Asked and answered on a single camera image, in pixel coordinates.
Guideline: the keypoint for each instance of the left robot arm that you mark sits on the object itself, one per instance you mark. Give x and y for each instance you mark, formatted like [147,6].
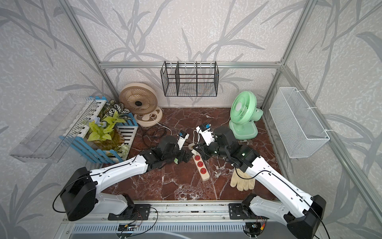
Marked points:
[84,194]

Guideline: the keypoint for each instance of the white mesh wall basket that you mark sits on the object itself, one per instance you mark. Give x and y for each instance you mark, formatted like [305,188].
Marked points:
[298,126]

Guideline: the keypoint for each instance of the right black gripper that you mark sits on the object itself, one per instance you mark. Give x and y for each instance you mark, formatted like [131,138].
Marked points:
[203,147]

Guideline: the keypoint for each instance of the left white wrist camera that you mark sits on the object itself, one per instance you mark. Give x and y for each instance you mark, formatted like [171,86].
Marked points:
[183,136]

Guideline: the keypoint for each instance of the beige desk fan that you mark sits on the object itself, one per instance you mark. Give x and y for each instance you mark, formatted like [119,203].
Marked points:
[142,102]

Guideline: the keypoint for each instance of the blue white wooden crate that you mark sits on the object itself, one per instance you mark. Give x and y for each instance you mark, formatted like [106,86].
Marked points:
[90,151]

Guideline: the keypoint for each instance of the beige red power strip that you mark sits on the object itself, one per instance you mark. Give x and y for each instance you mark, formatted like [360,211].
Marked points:
[197,159]

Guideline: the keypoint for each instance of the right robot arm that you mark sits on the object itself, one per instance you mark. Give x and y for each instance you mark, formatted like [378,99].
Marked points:
[300,212]

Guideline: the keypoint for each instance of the cream work glove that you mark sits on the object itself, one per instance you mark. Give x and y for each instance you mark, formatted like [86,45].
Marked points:
[242,181]

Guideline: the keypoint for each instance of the black wire wall basket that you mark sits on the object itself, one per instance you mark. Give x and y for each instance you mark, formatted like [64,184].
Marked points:
[195,79]

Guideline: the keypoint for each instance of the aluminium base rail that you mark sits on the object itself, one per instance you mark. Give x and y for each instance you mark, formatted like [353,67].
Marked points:
[179,220]

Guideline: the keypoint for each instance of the green desk fan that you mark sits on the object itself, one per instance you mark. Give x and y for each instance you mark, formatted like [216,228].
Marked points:
[243,115]

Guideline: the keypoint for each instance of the clear plastic wall tray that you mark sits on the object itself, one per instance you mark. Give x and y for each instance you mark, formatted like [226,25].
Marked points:
[49,141]

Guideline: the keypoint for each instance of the green potted plant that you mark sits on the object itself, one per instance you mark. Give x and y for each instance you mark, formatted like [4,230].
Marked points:
[103,130]

